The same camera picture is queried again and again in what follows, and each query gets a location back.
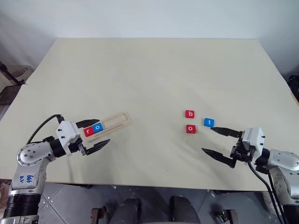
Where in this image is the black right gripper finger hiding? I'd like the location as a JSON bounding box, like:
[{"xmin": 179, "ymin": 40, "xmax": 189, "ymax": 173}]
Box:
[
  {"xmin": 201, "ymin": 147, "xmax": 236, "ymax": 169},
  {"xmin": 209, "ymin": 126, "xmax": 243, "ymax": 139}
]

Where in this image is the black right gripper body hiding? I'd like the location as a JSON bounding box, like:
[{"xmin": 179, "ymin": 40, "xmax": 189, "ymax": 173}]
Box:
[{"xmin": 229, "ymin": 130, "xmax": 257, "ymax": 163}]

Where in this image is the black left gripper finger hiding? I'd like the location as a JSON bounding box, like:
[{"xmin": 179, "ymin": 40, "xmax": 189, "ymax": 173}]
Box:
[
  {"xmin": 74, "ymin": 119, "xmax": 100, "ymax": 129},
  {"xmin": 84, "ymin": 139, "xmax": 111, "ymax": 156}
]

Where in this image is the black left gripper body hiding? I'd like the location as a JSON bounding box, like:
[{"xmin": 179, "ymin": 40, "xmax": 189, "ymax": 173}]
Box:
[{"xmin": 69, "ymin": 136, "xmax": 89, "ymax": 156}]

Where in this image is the red tile letter r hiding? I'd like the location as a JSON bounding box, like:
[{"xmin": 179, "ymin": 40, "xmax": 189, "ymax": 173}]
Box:
[{"xmin": 83, "ymin": 126, "xmax": 96, "ymax": 138}]

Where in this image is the wooden letter tray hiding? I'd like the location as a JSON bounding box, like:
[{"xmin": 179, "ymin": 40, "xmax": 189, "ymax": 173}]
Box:
[{"xmin": 83, "ymin": 112, "xmax": 133, "ymax": 143}]

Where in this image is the rusty table caster foot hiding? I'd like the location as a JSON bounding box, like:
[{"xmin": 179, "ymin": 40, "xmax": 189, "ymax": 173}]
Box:
[
  {"xmin": 90, "ymin": 207, "xmax": 106, "ymax": 222},
  {"xmin": 211, "ymin": 208, "xmax": 237, "ymax": 224}
]

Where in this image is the dark rounded shape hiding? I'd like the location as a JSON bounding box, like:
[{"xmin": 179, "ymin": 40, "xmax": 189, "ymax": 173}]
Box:
[
  {"xmin": 111, "ymin": 197, "xmax": 142, "ymax": 224},
  {"xmin": 169, "ymin": 195, "xmax": 197, "ymax": 224}
]

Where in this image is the black equipment beside table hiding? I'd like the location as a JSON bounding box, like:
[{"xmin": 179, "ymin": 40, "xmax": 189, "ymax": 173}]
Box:
[{"xmin": 288, "ymin": 74, "xmax": 299, "ymax": 105}]

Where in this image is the white bucket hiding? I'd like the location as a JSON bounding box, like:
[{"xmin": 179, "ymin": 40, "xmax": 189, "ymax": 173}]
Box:
[{"xmin": 9, "ymin": 64, "xmax": 33, "ymax": 82}]

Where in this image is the crumpled brown bag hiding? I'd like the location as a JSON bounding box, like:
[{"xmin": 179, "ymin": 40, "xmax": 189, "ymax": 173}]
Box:
[{"xmin": 0, "ymin": 178, "xmax": 13, "ymax": 210}]

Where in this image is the dark metal stand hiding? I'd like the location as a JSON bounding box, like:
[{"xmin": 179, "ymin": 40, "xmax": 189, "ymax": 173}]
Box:
[{"xmin": 0, "ymin": 60, "xmax": 26, "ymax": 86}]

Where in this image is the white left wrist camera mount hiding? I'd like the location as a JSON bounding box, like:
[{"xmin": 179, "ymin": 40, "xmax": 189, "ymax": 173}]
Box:
[{"xmin": 55, "ymin": 120, "xmax": 82, "ymax": 155}]

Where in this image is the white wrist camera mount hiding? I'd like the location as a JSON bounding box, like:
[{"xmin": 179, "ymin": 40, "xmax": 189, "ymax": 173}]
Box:
[
  {"xmin": 55, "ymin": 120, "xmax": 82, "ymax": 155},
  {"xmin": 242, "ymin": 126, "xmax": 266, "ymax": 155}
]

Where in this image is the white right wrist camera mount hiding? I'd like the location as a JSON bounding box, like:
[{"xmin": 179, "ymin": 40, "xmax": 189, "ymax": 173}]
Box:
[{"xmin": 242, "ymin": 126, "xmax": 266, "ymax": 155}]

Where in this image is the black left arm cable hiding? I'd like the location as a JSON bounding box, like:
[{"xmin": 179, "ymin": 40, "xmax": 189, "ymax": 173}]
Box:
[{"xmin": 26, "ymin": 113, "xmax": 64, "ymax": 144}]

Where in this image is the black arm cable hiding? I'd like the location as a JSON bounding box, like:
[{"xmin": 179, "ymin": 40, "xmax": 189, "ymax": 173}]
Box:
[
  {"xmin": 248, "ymin": 160, "xmax": 289, "ymax": 224},
  {"xmin": 26, "ymin": 113, "xmax": 64, "ymax": 144}
]

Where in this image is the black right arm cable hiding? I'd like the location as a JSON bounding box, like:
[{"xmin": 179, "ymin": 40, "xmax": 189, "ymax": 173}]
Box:
[{"xmin": 248, "ymin": 160, "xmax": 289, "ymax": 224}]

